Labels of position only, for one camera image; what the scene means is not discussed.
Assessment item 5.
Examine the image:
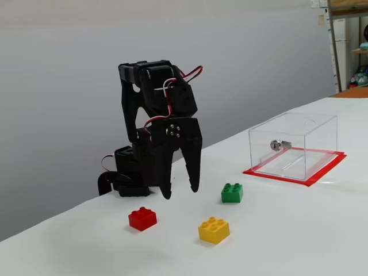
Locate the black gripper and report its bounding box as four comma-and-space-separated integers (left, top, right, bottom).
149, 116, 204, 200

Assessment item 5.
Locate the yellow lego brick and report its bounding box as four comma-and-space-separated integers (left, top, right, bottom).
198, 217, 231, 246

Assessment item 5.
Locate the green lego brick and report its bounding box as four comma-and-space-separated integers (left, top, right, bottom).
220, 182, 244, 204

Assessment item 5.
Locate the red lego brick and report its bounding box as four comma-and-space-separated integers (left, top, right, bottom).
128, 206, 158, 232

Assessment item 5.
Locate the transparent plastic box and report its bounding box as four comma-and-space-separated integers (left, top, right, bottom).
248, 112, 338, 181

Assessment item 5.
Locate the black table clamp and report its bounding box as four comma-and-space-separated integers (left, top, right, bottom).
97, 171, 116, 197

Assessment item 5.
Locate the red tape square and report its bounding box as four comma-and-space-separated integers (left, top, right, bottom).
242, 147, 347, 188

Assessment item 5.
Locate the silver cam lock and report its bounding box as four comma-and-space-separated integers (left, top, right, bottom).
270, 139, 292, 152

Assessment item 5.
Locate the metal shelf rack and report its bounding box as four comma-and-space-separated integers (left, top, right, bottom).
327, 0, 368, 93

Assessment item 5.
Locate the brown wooden table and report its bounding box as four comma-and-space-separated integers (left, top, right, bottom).
330, 87, 368, 99

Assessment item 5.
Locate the white cabinet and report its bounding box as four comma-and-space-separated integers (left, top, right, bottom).
332, 18, 351, 93

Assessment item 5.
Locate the clear plastic bag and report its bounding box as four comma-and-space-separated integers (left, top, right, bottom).
355, 66, 368, 87

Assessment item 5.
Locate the white label strip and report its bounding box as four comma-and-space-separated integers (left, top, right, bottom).
324, 7, 332, 34

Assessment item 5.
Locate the red white servo cable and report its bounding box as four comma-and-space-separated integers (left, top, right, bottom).
101, 154, 116, 173
154, 66, 204, 116
143, 114, 171, 136

